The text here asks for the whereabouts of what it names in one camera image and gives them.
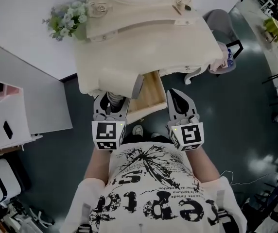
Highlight cream dressing table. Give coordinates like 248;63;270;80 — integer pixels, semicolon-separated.
74;0;224;97

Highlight blue patterned packet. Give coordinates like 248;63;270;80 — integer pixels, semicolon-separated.
226;48;236;68

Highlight pink folded clothes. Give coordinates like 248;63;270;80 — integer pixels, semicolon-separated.
208;42;229;72

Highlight white cabinet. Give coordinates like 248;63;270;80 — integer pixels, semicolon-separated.
0;76;44;156

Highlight large cream wooden drawer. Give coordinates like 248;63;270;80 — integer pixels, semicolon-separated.
126;70;168;125

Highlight person's left forearm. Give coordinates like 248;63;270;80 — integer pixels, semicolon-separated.
84;146;113;181

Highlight pale blue flower bouquet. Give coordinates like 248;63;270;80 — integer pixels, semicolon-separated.
42;0;90;42

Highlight green cloth table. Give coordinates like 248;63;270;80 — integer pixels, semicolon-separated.
262;17;278;43

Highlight black flat device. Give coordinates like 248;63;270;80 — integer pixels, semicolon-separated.
2;120;14;140

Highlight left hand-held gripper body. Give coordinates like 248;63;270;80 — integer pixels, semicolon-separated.
91;113;128;152

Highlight white black-print shirt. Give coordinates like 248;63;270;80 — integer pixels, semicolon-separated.
63;141;248;233

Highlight person's left white shoe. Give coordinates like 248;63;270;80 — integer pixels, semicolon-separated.
132;124;144;136

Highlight person's right forearm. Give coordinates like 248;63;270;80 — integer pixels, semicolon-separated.
190;146;221;183

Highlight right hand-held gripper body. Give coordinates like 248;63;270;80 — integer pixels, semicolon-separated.
167;114;205;152

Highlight pink book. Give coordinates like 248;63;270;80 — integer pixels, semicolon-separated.
0;84;23;100

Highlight grey chair black legs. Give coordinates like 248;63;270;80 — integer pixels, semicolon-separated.
203;8;244;78

